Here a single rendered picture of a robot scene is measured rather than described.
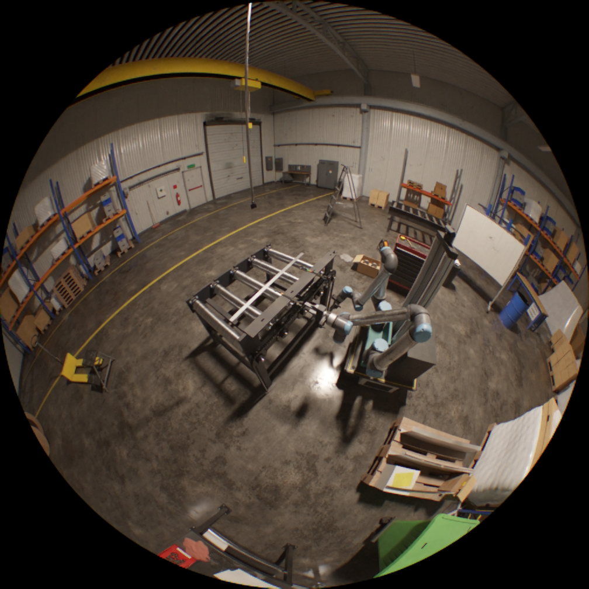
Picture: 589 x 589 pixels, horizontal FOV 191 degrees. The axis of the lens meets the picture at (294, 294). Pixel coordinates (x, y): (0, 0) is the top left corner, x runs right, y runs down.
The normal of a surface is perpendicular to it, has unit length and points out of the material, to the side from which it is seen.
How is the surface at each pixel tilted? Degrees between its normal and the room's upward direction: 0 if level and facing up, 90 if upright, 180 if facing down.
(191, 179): 90
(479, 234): 90
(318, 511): 0
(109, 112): 90
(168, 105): 90
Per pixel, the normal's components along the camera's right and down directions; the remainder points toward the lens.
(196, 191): 0.81, 0.41
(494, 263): -0.87, 0.35
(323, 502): 0.00, -0.71
